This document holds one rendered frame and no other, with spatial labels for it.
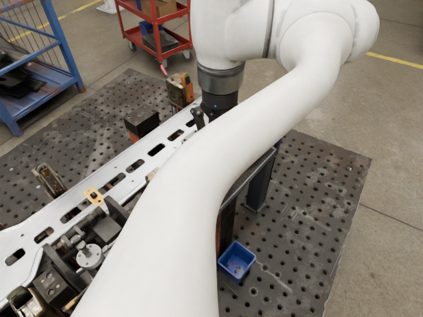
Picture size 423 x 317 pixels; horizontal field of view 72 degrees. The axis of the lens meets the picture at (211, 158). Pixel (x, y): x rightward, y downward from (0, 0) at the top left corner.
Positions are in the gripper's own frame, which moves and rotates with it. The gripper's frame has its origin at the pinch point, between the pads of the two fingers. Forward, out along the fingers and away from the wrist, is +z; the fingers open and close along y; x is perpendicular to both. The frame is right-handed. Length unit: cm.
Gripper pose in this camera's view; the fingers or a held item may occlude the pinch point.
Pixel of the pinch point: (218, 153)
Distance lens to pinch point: 72.6
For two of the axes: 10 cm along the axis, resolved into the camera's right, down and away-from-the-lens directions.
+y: -9.7, -1.9, 1.7
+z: 0.0, 6.6, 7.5
